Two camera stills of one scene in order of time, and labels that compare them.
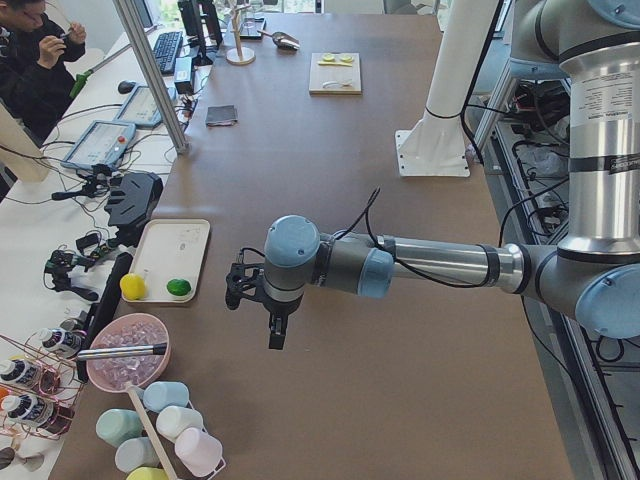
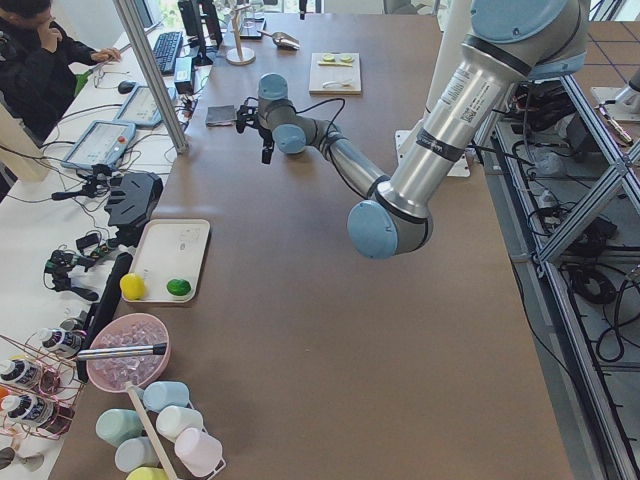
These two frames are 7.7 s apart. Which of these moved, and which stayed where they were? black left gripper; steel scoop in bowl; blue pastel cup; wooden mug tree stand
Moved: black left gripper
Stayed: steel scoop in bowl; blue pastel cup; wooden mug tree stand
